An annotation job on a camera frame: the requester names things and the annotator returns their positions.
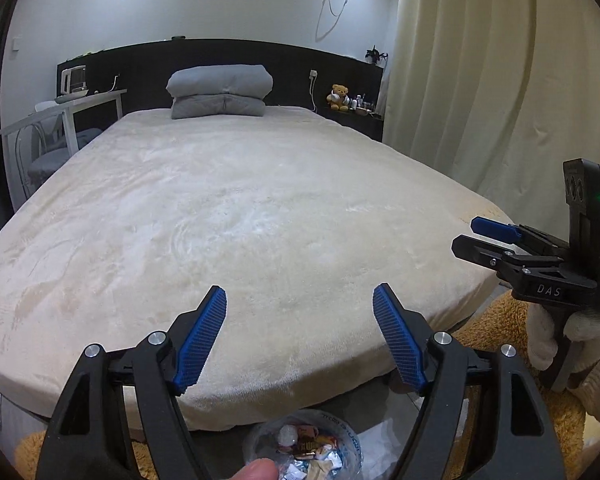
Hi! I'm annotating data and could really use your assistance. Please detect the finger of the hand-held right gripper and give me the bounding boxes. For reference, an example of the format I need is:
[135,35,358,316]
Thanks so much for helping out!
[452,234,566,272]
[471,216,573,259]

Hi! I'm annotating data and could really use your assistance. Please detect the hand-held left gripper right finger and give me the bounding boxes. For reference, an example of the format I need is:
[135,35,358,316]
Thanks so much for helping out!
[372,283,567,480]

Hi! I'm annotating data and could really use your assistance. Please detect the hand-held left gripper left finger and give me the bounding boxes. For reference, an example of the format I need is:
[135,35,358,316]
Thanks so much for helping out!
[35,285,229,480]

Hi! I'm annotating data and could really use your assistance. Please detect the clear plastic bag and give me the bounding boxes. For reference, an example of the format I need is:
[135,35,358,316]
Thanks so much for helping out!
[242,409,364,480]

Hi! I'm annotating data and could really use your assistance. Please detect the white plastic bag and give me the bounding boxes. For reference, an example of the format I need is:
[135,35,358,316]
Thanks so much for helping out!
[275,424,301,449]

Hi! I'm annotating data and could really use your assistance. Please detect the dark brown wrapper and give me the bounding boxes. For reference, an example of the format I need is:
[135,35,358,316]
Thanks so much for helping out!
[292,441,322,462]

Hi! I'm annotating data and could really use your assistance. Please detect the person's right hand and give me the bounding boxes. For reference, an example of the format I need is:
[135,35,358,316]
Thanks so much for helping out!
[525,302,600,392]

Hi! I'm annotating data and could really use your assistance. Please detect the person's left hand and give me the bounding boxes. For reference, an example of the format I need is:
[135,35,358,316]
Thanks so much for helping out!
[230,457,279,480]

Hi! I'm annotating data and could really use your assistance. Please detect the person's brown plush pants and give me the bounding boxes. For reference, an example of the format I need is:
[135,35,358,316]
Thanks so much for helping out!
[12,290,588,480]

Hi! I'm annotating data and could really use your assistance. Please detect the beige bed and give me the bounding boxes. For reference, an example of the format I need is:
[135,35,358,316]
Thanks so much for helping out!
[0,105,522,433]

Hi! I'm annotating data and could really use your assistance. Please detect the cream curtain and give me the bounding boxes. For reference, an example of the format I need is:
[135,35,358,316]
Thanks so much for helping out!
[382,0,600,283]

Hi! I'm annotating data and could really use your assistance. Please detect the black bedside table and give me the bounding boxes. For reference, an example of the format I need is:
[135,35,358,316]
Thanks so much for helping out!
[322,105,385,144]

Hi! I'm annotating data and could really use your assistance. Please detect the brown teddy bear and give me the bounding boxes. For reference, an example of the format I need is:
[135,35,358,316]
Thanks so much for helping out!
[326,84,352,113]

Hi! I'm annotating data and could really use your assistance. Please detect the white bed base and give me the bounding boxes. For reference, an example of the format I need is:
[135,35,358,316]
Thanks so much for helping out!
[0,360,51,443]

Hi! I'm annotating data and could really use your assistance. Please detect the grey pillow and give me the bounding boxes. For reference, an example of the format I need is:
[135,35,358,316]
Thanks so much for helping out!
[171,95,267,121]

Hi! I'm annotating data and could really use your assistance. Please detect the chair with grey cushion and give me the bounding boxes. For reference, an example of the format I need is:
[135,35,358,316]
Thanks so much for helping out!
[15,120,104,202]

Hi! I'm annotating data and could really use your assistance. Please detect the grey pillows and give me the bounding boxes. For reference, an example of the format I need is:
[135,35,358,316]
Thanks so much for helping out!
[166,63,275,106]

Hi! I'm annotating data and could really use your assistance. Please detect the white desk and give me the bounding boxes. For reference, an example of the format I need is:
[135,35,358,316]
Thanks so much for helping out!
[0,89,128,211]

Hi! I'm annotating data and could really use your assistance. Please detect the black headboard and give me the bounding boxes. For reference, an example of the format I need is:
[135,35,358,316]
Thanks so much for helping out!
[57,38,385,111]

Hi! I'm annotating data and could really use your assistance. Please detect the white desktop appliance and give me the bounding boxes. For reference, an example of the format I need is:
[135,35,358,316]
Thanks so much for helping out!
[56,65,90,97]

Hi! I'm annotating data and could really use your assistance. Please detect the white hanging cable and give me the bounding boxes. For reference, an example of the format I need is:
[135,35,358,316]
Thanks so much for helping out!
[316,0,355,42]

